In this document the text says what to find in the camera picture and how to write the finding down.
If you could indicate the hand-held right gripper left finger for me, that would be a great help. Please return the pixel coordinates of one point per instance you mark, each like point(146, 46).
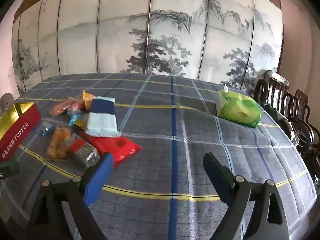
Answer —
point(100, 175)

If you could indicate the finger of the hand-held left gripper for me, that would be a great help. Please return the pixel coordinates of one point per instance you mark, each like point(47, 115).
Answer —
point(8, 168)

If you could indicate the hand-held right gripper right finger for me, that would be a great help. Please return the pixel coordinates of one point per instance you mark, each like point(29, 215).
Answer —
point(215, 177)

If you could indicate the dark snack packet red label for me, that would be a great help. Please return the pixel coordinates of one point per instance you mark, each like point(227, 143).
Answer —
point(83, 151)

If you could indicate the red tin box gold interior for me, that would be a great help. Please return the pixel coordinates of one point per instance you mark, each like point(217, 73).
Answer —
point(20, 135)

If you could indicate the navy and white snack packet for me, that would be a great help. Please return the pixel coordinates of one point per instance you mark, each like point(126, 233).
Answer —
point(101, 123)

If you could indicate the clear packet of orange snack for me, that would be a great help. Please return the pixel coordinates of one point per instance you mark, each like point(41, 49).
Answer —
point(58, 142)

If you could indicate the small blue packet dark snack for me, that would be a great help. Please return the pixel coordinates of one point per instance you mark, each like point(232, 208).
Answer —
point(44, 128)

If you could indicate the yellow packet of brown candy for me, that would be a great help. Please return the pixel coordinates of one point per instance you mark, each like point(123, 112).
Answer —
point(80, 123)

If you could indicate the light blue snack packet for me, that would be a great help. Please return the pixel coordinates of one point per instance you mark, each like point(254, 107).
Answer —
point(74, 118)

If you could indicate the maroon patterned snack packet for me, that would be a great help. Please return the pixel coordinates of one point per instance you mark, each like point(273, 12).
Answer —
point(75, 105)

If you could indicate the clear packet of pink snack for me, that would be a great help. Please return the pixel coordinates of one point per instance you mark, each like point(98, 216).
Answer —
point(58, 109)

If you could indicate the round grey disc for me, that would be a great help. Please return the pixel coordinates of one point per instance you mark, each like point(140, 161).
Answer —
point(6, 102)

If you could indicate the green tissue pack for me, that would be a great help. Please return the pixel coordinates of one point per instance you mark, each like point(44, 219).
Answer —
point(237, 107)

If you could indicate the ink landscape folding screen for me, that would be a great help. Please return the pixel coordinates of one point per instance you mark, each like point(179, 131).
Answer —
point(112, 42)

